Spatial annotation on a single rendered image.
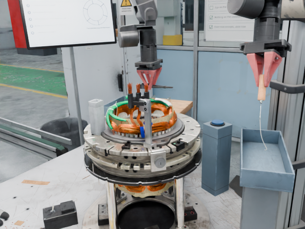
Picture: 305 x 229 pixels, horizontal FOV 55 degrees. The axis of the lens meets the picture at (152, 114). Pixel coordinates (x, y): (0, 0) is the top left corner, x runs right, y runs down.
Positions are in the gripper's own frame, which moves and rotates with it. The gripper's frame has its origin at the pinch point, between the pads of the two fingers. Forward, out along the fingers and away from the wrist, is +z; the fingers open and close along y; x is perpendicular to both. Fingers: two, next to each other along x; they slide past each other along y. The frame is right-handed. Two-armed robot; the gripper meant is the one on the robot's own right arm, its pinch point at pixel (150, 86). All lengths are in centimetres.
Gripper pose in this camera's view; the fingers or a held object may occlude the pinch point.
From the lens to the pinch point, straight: 104.6
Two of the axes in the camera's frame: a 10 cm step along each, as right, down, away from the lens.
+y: -4.0, 3.1, -8.6
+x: 9.1, 0.9, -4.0
